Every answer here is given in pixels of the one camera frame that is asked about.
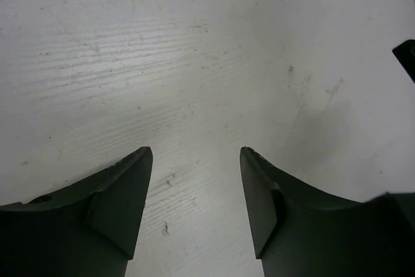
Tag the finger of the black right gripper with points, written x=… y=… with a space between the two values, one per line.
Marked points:
x=405 y=55

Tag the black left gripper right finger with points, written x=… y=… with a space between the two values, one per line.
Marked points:
x=299 y=230

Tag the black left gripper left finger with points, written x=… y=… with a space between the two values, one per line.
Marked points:
x=89 y=228

